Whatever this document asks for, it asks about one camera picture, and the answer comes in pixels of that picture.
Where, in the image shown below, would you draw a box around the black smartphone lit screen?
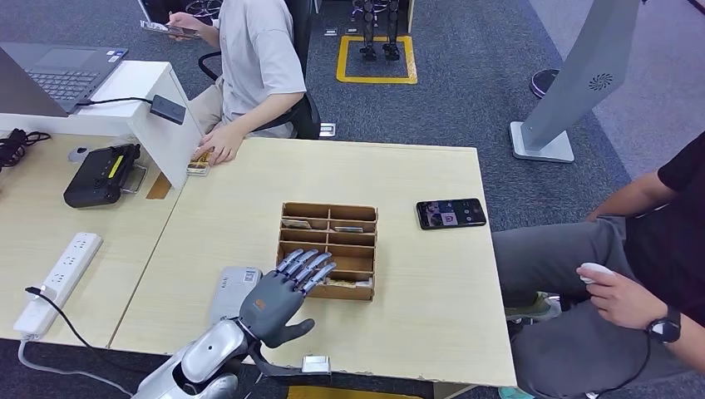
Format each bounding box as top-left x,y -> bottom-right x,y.
416,198 -> 488,231

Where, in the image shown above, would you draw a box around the white desk riser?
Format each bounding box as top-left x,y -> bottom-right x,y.
0,60 -> 206,190

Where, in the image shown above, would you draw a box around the black card terminal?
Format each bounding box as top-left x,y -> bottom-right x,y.
62,143 -> 142,209

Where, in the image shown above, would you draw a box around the round black base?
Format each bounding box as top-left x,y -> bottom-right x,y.
530,67 -> 563,101

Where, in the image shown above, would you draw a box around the black cable bundle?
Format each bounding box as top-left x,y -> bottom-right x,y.
0,127 -> 52,169

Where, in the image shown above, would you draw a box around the black office chair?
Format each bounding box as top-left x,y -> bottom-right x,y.
197,0 -> 323,140

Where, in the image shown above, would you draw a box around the grey card reader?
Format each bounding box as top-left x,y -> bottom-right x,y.
208,266 -> 264,326

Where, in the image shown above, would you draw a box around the person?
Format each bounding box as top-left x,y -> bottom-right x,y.
491,131 -> 705,399
165,0 -> 308,166

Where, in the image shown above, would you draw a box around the thin white cable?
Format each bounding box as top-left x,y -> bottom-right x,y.
242,367 -> 269,399

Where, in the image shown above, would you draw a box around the black wristwatch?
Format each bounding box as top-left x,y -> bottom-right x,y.
645,305 -> 683,345

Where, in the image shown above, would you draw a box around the person's left hand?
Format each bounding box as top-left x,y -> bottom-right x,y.
575,264 -> 657,330
194,125 -> 246,166

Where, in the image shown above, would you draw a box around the white power strip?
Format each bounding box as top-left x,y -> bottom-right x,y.
12,232 -> 104,340

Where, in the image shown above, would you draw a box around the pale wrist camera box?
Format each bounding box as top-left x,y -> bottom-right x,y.
301,355 -> 333,377

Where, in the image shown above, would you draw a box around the white handheld remote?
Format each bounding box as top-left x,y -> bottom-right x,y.
576,262 -> 615,284

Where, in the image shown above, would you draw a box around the clear terminal stand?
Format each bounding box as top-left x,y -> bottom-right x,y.
121,163 -> 148,195

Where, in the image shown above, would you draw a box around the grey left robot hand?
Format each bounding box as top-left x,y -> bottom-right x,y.
238,249 -> 337,349

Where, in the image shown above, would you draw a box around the black usb hub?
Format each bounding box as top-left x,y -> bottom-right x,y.
149,94 -> 187,126

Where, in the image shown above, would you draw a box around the black hub cable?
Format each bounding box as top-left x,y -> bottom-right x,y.
74,96 -> 152,107

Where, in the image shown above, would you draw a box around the person's right hand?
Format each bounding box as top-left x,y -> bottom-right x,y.
165,12 -> 205,42

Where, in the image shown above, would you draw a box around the wooden card organizer box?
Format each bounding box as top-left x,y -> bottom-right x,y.
275,202 -> 379,303

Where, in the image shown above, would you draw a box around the grey green shoe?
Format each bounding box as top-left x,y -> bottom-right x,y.
505,293 -> 563,323

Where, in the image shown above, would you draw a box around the white power strip cord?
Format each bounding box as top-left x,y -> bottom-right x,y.
16,337 -> 133,397

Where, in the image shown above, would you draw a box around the stack of yellow cards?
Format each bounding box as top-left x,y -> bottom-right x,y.
185,150 -> 213,177

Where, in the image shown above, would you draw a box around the grey laptop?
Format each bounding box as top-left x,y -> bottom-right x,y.
0,41 -> 129,118

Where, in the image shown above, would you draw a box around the dark handheld smartphone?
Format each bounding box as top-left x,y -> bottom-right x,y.
139,20 -> 202,40

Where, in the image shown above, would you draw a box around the black remote cable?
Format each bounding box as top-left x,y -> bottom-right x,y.
597,332 -> 653,397

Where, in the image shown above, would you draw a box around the grey kiosk stand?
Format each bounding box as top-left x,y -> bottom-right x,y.
509,0 -> 644,164

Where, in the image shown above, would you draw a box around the yellow room key card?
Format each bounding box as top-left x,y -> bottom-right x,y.
326,278 -> 374,290

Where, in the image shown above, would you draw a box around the black robot legs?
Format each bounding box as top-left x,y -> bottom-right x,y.
352,0 -> 403,62

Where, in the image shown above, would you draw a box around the black plug cable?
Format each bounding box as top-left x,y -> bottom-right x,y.
23,286 -> 120,370

